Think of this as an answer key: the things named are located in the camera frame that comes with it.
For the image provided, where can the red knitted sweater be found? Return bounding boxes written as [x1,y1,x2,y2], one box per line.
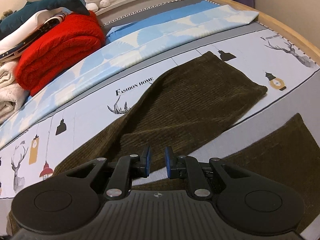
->
[14,11,105,96]

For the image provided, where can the white folded garment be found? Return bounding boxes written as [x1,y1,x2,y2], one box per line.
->
[1,8,68,63]

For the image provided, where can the blue shark plush toy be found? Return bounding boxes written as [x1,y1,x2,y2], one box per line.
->
[1,0,89,40]

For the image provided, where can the dark olive corduroy pants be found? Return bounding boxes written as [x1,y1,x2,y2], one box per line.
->
[8,52,319,239]

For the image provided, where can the blue white folded blanket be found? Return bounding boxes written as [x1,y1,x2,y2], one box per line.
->
[1,1,259,147]

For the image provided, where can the cream folded blanket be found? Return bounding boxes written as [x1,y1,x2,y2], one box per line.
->
[0,59,29,124]

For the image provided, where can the wooden bed frame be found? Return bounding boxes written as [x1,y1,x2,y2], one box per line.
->
[208,0,320,64]

